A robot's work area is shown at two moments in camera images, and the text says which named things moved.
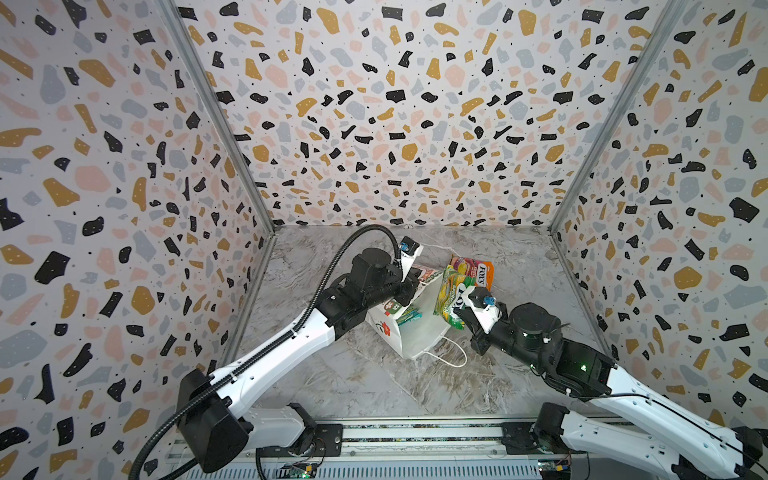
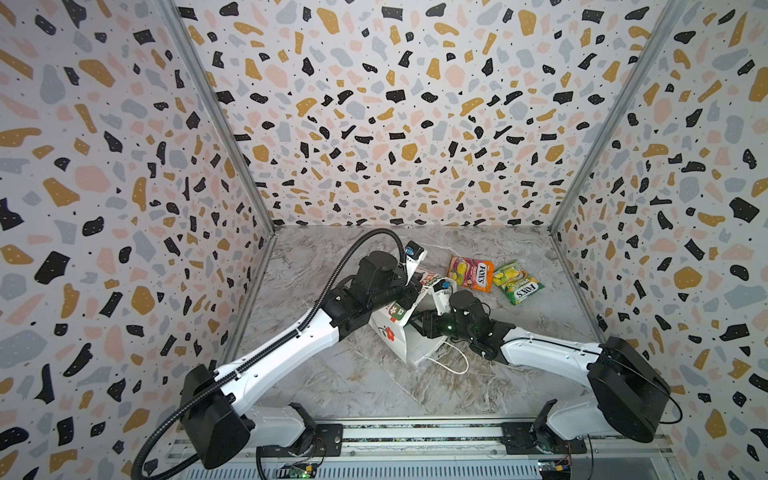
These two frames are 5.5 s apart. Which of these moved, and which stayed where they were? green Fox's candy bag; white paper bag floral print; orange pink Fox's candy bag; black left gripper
Moved: green Fox's candy bag
Stayed: white paper bag floral print; orange pink Fox's candy bag; black left gripper
